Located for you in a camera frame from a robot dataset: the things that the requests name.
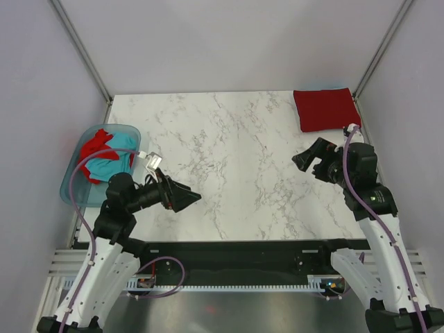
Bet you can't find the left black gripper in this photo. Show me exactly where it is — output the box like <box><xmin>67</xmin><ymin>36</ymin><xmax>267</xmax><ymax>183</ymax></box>
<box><xmin>127</xmin><ymin>167</ymin><xmax>200</xmax><ymax>213</ymax></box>

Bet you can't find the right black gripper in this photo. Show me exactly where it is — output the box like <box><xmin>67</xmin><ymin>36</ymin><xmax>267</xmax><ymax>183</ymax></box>
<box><xmin>293</xmin><ymin>137</ymin><xmax>355</xmax><ymax>189</ymax></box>

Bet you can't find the bright red t shirt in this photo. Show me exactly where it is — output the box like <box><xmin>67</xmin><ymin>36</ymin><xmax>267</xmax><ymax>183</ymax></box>
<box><xmin>78</xmin><ymin>129</ymin><xmax>120</xmax><ymax>185</ymax></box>

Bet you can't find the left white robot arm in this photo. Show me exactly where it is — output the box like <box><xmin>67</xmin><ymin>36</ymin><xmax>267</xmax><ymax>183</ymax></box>
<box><xmin>37</xmin><ymin>169</ymin><xmax>201</xmax><ymax>332</ymax></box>

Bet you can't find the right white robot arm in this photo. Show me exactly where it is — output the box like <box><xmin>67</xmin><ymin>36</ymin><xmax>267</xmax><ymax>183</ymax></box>
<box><xmin>292</xmin><ymin>138</ymin><xmax>443</xmax><ymax>332</ymax></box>

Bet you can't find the folded dark red t shirt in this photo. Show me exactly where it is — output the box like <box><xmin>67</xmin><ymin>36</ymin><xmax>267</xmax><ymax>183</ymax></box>
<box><xmin>293</xmin><ymin>88</ymin><xmax>361</xmax><ymax>133</ymax></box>

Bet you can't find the teal t shirt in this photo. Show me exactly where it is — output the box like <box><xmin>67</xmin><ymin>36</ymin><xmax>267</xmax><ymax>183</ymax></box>
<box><xmin>79</xmin><ymin>129</ymin><xmax>138</xmax><ymax>185</ymax></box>

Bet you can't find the translucent blue plastic bin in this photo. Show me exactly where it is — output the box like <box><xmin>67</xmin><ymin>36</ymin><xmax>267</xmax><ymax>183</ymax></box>
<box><xmin>60</xmin><ymin>124</ymin><xmax>141</xmax><ymax>207</ymax></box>

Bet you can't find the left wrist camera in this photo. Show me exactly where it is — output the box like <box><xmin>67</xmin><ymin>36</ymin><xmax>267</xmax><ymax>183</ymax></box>
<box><xmin>138</xmin><ymin>151</ymin><xmax>162</xmax><ymax>172</ymax></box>

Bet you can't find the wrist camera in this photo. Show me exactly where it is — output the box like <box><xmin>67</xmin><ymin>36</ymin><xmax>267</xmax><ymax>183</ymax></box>
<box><xmin>343</xmin><ymin>123</ymin><xmax>361</xmax><ymax>137</ymax></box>
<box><xmin>138</xmin><ymin>151</ymin><xmax>162</xmax><ymax>172</ymax></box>

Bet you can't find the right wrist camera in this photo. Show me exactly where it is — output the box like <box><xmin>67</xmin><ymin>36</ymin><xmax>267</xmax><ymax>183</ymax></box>
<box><xmin>343</xmin><ymin>123</ymin><xmax>361</xmax><ymax>137</ymax></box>

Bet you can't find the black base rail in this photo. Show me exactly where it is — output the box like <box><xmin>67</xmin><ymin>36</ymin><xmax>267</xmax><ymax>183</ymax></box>
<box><xmin>71</xmin><ymin>237</ymin><xmax>368</xmax><ymax>287</ymax></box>

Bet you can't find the white slotted cable duct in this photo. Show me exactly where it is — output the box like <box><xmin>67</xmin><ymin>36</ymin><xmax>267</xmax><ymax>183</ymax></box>
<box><xmin>62</xmin><ymin>275</ymin><xmax>348</xmax><ymax>292</ymax></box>

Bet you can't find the left aluminium frame post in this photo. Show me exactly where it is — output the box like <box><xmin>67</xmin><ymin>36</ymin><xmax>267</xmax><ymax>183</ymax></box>
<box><xmin>49</xmin><ymin>0</ymin><xmax>113</xmax><ymax>105</ymax></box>

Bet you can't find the aluminium frame post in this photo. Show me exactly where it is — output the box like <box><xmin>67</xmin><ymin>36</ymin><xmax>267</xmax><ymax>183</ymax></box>
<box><xmin>352</xmin><ymin>0</ymin><xmax>416</xmax><ymax>101</ymax></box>
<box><xmin>49</xmin><ymin>0</ymin><xmax>113</xmax><ymax>105</ymax></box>

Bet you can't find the right aluminium frame post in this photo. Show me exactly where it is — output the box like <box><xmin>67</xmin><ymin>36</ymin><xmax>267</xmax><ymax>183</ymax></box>
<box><xmin>352</xmin><ymin>0</ymin><xmax>416</xmax><ymax>101</ymax></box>

